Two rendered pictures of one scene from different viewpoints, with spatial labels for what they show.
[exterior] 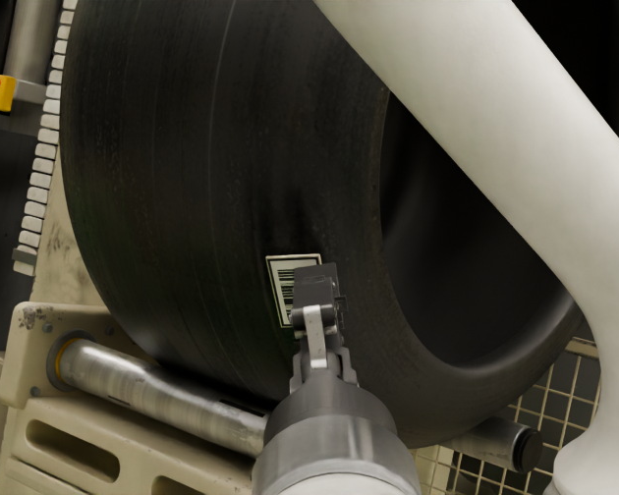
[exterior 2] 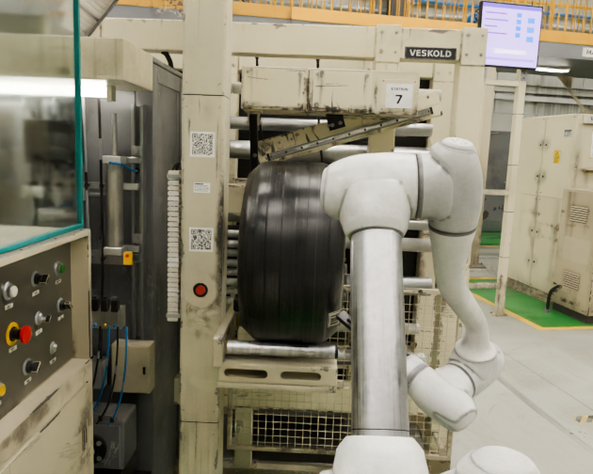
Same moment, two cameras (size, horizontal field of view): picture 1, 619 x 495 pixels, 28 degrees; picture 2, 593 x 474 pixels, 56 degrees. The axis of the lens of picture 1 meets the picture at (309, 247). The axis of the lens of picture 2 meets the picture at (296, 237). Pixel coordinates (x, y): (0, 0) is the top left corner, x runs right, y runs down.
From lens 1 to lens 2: 1.15 m
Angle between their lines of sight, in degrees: 38
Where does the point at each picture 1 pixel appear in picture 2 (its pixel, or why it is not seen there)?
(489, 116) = (472, 311)
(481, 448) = not seen: hidden behind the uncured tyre
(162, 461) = (283, 367)
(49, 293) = (191, 325)
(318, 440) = (412, 363)
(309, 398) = not seen: hidden behind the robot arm
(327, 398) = not seen: hidden behind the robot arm
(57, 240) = (190, 308)
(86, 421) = (249, 364)
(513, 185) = (471, 319)
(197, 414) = (287, 352)
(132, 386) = (259, 350)
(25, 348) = (221, 350)
